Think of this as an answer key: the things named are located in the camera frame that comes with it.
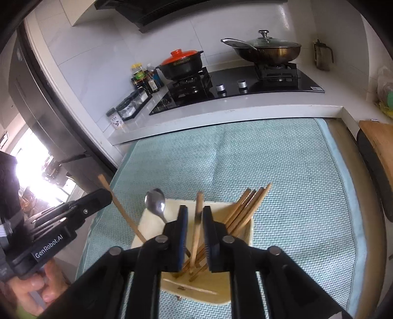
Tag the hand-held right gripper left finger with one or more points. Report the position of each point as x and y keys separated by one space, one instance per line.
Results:
x=183 y=233

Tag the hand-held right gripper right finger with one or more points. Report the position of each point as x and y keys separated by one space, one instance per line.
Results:
x=207 y=233

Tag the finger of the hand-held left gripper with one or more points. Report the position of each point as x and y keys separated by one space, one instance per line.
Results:
x=76 y=201
x=92 y=205

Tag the wooden chopstick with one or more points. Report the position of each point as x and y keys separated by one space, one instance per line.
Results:
x=250 y=206
x=256 y=205
x=244 y=205
x=198 y=214
x=238 y=204
x=129 y=220

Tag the cream plastic utensil holder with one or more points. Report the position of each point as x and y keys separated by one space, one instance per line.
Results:
x=153 y=220

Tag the metal spoon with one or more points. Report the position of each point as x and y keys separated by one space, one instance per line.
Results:
x=155 y=201

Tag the person's left hand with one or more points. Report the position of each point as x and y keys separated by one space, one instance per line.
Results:
x=40 y=288

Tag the white spice shaker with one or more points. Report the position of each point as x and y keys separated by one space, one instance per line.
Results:
x=116 y=121

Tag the teal woven mat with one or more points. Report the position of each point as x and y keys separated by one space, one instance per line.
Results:
x=276 y=159

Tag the small labelled sauce bottle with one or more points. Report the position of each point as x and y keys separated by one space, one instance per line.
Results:
x=154 y=85

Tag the yellow cap soy sauce bottle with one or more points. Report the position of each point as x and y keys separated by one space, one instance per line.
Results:
x=139 y=75

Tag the black gas stove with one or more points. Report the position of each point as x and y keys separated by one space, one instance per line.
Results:
x=233 y=92

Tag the dark sauce bottle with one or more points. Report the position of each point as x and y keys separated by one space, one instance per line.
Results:
x=151 y=72

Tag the black clay pot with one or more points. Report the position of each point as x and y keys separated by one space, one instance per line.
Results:
x=181 y=69

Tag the red pot lid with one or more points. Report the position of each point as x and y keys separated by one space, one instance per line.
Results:
x=178 y=56

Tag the wooden cutting board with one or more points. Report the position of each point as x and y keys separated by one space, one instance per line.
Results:
x=380 y=144
x=368 y=165

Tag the dark metal wok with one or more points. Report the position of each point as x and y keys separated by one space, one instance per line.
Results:
x=270 y=55

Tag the black range hood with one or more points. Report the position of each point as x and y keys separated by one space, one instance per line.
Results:
x=147 y=15

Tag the glass wok lid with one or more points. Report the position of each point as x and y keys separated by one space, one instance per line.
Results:
x=267 y=41

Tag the green round object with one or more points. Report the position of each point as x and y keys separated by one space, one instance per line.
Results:
x=390 y=100

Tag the clear plastic bag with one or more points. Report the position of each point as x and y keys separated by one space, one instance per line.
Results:
x=385 y=79

